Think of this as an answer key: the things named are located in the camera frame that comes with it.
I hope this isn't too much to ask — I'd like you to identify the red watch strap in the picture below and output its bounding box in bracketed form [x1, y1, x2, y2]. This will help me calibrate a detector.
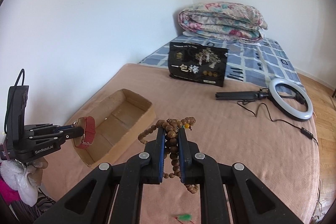
[72, 116, 96, 150]

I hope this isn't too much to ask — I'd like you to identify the red cord jade pendant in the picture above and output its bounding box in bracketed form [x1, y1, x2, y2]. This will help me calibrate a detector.
[174, 214, 193, 222]

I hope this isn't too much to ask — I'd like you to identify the brown wooden bead necklace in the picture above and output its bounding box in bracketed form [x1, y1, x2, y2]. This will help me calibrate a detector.
[137, 116, 200, 195]

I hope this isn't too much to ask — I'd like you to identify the white gloved hand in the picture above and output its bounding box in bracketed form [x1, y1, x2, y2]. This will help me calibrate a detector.
[1, 157, 49, 207]

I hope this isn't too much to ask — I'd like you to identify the shallow cardboard box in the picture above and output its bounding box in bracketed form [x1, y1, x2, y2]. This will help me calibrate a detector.
[64, 89, 156, 169]

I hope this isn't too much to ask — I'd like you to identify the pink blanket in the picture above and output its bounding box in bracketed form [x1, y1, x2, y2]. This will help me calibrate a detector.
[42, 64, 319, 223]

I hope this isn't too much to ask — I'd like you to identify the blue checked bed sheet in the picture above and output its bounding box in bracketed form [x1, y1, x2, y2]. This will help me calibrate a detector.
[137, 35, 306, 90]

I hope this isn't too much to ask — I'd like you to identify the black snack bag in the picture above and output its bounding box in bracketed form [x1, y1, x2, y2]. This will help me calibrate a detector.
[168, 42, 228, 87]

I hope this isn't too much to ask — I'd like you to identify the folded floral quilt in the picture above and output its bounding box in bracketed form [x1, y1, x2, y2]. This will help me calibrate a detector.
[178, 2, 268, 44]

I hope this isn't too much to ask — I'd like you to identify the black ring light cable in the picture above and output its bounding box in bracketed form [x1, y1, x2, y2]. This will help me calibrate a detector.
[237, 99, 320, 146]

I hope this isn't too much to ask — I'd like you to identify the white ring light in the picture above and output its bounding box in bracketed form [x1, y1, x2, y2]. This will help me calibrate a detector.
[268, 78, 313, 121]

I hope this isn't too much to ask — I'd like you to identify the black tripod handle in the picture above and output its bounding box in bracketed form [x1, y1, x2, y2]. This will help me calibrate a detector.
[215, 90, 269, 101]

